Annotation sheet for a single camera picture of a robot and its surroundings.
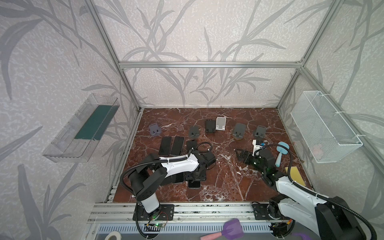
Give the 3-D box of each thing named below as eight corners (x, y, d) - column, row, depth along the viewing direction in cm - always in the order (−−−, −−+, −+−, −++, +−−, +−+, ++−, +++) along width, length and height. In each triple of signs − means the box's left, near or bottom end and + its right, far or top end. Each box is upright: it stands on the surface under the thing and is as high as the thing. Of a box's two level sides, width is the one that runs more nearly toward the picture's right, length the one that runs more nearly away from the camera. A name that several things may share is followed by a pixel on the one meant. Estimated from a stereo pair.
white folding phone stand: (215, 130, 108) (216, 125, 103) (215, 122, 113) (215, 116, 108) (225, 130, 108) (226, 125, 103) (224, 122, 113) (225, 116, 108)
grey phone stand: (151, 136, 106) (148, 129, 99) (153, 130, 109) (149, 123, 103) (159, 136, 106) (157, 129, 99) (161, 130, 109) (158, 123, 103)
